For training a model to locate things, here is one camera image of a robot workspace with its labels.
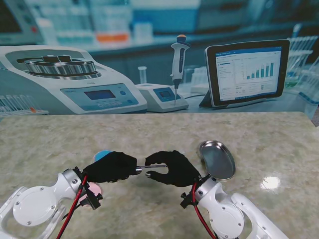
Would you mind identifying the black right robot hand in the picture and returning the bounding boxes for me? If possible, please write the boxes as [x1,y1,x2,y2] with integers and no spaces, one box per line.
[145,150,201,188]

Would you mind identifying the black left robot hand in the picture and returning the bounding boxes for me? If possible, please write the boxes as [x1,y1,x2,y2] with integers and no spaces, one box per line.
[83,151,138,184]

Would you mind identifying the blue round filter paper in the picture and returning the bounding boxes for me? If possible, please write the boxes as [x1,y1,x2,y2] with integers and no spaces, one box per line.
[96,150,113,161]

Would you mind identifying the pink culture dish lid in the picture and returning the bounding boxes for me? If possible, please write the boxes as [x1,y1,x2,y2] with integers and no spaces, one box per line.
[83,182,104,207]

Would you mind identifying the steel kidney tray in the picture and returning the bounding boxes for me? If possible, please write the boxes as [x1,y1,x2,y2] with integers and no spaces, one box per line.
[199,140,236,181]

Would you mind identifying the printed laboratory backdrop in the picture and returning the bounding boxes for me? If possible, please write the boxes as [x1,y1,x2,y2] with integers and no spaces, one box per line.
[0,0,319,117]

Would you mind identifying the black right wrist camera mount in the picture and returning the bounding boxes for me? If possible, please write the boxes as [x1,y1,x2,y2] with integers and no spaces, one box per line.
[180,191,198,209]

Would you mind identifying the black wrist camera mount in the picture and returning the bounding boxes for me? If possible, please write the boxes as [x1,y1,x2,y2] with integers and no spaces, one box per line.
[80,183,104,211]
[180,191,198,209]

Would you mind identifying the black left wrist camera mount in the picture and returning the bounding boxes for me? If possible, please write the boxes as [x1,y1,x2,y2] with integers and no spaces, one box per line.
[80,183,104,211]

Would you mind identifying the red right wrist cable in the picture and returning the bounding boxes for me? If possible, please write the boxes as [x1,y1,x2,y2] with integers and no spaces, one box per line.
[191,183,218,239]

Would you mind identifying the red wrist cable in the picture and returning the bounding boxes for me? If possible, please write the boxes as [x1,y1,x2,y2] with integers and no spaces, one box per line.
[56,175,88,239]
[191,183,218,239]

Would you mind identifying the red left wrist cable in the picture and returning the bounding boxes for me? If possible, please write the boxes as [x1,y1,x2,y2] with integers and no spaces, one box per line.
[56,175,88,239]

